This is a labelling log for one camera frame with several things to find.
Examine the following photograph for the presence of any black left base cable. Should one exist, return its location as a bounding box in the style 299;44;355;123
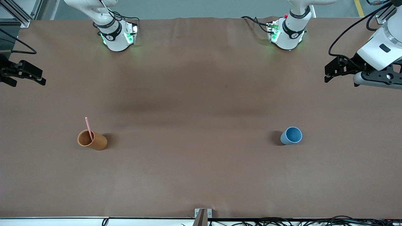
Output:
241;16;270;33

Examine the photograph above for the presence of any brown table cover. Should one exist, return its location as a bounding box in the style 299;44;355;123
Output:
0;17;402;219

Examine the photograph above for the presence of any aluminium frame post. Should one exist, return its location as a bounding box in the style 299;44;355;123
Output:
0;0;43;28
375;5;394;24

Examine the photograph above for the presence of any blue cup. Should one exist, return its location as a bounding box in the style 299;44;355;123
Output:
280;126;303;145

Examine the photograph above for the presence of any black right base cable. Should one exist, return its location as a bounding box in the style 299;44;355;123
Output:
111;11;141;27

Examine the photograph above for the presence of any orange cup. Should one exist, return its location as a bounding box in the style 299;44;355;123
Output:
77;129;108;151

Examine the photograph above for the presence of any black base cable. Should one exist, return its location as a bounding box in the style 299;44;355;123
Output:
111;11;141;27
241;16;270;33

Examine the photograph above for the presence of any black cable bundle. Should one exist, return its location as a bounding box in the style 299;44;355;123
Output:
181;215;402;226

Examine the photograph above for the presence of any brown camera post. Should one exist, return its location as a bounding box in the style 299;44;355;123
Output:
193;209;208;226

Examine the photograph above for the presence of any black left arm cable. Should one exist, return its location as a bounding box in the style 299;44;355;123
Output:
328;2;394;65

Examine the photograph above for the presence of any pink chopstick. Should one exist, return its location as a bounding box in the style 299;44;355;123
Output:
85;117;94;142

